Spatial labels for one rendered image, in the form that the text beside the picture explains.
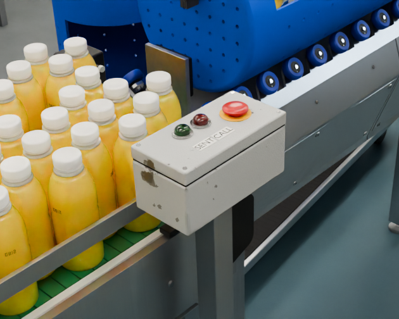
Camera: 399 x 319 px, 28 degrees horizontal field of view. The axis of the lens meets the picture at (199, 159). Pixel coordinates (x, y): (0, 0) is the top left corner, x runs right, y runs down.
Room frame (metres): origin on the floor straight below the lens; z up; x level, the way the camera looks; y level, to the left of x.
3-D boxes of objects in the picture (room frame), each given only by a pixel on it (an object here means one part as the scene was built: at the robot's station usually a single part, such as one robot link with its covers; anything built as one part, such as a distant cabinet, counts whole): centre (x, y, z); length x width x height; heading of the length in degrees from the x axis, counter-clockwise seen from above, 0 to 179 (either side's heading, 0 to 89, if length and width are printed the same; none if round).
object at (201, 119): (0.92, 0.00, 1.11); 0.02 x 0.02 x 0.01
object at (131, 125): (0.97, 0.09, 1.07); 0.04 x 0.04 x 0.02
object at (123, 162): (0.97, 0.09, 0.98); 0.07 x 0.07 x 0.16
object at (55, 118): (1.00, 0.21, 1.07); 0.04 x 0.04 x 0.02
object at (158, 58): (1.26, 0.04, 0.99); 0.10 x 0.02 x 0.12; 45
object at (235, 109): (0.94, -0.05, 1.11); 0.04 x 0.04 x 0.01
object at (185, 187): (0.91, -0.02, 1.05); 0.20 x 0.10 x 0.10; 135
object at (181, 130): (0.90, 0.02, 1.11); 0.02 x 0.02 x 0.01
